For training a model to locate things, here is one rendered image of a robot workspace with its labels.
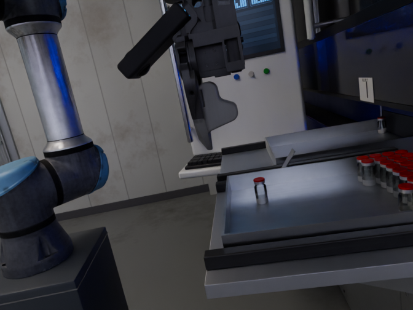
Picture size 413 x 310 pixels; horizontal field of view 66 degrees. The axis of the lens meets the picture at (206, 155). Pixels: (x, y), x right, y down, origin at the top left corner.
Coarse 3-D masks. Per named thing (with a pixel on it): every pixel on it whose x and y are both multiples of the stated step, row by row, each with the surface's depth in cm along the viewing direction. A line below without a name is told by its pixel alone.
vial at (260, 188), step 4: (264, 180) 57; (256, 184) 57; (260, 184) 57; (264, 184) 58; (256, 188) 57; (260, 188) 57; (264, 188) 57; (256, 192) 58; (260, 192) 57; (264, 192) 57; (256, 196) 58; (260, 196) 57; (264, 196) 57; (256, 200) 58; (260, 200) 58; (264, 200) 57; (268, 200) 58
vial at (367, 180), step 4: (364, 160) 57; (368, 160) 56; (372, 160) 56; (364, 164) 56; (368, 164) 56; (372, 164) 56; (364, 168) 56; (368, 168) 56; (372, 168) 56; (364, 172) 56; (368, 172) 56; (372, 172) 56; (364, 176) 57; (368, 176) 56; (372, 176) 56; (364, 180) 57; (368, 180) 56; (372, 180) 56; (364, 184) 57; (368, 184) 57; (372, 184) 56
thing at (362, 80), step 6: (360, 78) 83; (366, 78) 79; (360, 84) 84; (372, 84) 76; (360, 90) 84; (372, 90) 77; (360, 96) 85; (366, 96) 81; (372, 96) 77; (372, 102) 78
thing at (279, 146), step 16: (320, 128) 96; (336, 128) 96; (352, 128) 96; (368, 128) 95; (272, 144) 99; (288, 144) 98; (304, 144) 95; (320, 144) 91; (336, 144) 88; (352, 144) 85; (368, 144) 71; (384, 144) 71; (400, 144) 70; (272, 160) 83; (304, 160) 73
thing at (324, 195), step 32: (352, 160) 64; (288, 192) 61; (320, 192) 58; (352, 192) 56; (384, 192) 53; (224, 224) 45; (256, 224) 51; (288, 224) 49; (320, 224) 41; (352, 224) 40; (384, 224) 40
